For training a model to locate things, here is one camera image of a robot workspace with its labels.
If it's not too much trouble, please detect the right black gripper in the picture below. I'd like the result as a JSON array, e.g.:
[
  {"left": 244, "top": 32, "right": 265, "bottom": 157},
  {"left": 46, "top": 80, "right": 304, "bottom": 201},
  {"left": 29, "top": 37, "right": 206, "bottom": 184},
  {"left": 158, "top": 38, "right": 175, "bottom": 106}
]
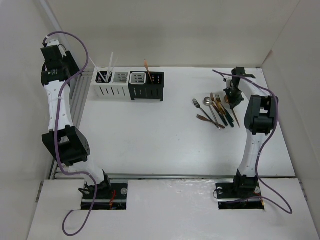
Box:
[{"left": 224, "top": 86, "right": 245, "bottom": 109}]

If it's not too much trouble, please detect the copper spoon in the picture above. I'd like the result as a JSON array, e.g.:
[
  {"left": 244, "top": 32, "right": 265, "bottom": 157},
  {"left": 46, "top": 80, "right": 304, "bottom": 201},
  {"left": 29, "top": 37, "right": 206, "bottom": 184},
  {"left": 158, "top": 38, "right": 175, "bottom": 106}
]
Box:
[{"left": 224, "top": 95, "right": 241, "bottom": 128}]

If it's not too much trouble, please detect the gold fork green handle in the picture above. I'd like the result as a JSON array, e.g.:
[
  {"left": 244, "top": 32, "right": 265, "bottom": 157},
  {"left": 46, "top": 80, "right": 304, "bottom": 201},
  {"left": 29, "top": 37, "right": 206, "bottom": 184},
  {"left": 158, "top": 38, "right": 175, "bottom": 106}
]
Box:
[{"left": 215, "top": 94, "right": 235, "bottom": 128}]

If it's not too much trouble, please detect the copper fork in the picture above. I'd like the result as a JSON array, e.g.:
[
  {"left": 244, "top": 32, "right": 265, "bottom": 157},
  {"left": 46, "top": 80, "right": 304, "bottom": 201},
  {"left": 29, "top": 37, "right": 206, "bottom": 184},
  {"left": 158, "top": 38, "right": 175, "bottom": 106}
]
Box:
[{"left": 196, "top": 114, "right": 225, "bottom": 129}]

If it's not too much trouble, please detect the clear chopstick two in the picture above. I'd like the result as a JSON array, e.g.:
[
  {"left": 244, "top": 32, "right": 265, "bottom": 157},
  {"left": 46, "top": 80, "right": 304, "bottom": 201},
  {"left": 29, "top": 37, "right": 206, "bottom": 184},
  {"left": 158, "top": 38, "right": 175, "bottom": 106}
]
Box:
[{"left": 106, "top": 52, "right": 114, "bottom": 83}]

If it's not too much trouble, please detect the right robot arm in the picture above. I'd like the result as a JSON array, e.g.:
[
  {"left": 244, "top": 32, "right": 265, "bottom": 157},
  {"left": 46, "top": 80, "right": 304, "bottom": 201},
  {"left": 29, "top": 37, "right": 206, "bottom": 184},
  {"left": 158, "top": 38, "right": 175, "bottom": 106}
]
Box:
[{"left": 223, "top": 67, "right": 278, "bottom": 199}]

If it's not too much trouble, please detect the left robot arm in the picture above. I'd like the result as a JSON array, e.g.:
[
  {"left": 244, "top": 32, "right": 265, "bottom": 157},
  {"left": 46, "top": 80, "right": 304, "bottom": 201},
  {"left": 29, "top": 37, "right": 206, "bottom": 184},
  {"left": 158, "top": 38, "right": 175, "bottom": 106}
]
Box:
[{"left": 41, "top": 45, "right": 112, "bottom": 199}]

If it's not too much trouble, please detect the silver spoon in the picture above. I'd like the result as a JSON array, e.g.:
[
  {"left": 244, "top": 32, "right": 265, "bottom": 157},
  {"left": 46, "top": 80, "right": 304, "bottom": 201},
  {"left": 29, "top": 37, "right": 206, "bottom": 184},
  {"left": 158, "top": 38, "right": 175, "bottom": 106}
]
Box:
[{"left": 203, "top": 97, "right": 218, "bottom": 124}]

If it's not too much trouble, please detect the dark steel fork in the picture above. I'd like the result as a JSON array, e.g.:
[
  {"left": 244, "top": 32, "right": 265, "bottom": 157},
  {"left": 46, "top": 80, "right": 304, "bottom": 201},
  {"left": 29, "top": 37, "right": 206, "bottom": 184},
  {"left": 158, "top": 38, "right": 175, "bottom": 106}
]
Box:
[{"left": 192, "top": 98, "right": 219, "bottom": 127}]

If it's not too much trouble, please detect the white utensil container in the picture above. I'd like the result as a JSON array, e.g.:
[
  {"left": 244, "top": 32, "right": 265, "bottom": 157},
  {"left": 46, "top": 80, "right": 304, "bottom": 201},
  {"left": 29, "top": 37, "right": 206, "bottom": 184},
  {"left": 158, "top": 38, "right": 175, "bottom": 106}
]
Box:
[{"left": 92, "top": 72, "right": 131, "bottom": 100}]

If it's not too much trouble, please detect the black utensil container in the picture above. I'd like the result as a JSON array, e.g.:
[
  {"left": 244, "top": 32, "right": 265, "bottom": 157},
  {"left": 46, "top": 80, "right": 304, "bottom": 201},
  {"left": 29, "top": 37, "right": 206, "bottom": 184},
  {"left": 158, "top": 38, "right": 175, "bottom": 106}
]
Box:
[{"left": 128, "top": 71, "right": 165, "bottom": 102}]

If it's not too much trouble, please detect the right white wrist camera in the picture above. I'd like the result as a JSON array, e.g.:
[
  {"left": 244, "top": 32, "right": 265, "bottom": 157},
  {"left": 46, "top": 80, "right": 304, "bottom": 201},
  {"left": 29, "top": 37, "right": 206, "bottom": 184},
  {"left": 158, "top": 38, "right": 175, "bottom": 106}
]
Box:
[{"left": 223, "top": 77, "right": 232, "bottom": 89}]

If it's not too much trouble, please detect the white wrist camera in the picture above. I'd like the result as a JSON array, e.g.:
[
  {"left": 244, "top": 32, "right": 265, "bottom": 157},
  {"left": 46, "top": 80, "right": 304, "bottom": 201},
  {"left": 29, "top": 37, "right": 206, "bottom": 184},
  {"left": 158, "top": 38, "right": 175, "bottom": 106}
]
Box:
[
  {"left": 223, "top": 77, "right": 232, "bottom": 89},
  {"left": 42, "top": 37, "right": 61, "bottom": 48}
]

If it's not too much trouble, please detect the gold knife black handle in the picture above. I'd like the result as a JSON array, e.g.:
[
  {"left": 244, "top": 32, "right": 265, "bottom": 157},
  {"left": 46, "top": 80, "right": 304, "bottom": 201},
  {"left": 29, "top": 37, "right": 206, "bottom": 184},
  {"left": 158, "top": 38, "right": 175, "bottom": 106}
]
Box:
[{"left": 210, "top": 92, "right": 228, "bottom": 126}]

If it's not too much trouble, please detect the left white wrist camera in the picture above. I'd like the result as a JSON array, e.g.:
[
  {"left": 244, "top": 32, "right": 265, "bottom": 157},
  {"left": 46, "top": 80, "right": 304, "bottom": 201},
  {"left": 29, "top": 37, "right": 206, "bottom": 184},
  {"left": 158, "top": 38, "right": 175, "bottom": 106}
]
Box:
[{"left": 42, "top": 37, "right": 61, "bottom": 48}]

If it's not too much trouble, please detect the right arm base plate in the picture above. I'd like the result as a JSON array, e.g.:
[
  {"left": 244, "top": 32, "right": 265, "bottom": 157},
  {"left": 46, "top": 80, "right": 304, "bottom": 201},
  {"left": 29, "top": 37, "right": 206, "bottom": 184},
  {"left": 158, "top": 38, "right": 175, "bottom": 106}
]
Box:
[{"left": 215, "top": 182, "right": 265, "bottom": 210}]

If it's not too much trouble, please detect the aluminium rail front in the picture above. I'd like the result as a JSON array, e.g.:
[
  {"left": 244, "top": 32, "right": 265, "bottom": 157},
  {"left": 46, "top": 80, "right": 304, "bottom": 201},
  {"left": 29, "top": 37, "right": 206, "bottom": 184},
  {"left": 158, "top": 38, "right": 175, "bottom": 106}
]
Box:
[{"left": 109, "top": 174, "right": 278, "bottom": 181}]

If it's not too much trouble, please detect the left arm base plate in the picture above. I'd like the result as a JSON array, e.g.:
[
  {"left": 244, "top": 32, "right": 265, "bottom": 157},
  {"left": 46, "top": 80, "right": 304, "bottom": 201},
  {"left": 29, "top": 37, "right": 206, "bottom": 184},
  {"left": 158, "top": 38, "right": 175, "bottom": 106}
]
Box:
[{"left": 78, "top": 183, "right": 128, "bottom": 211}]

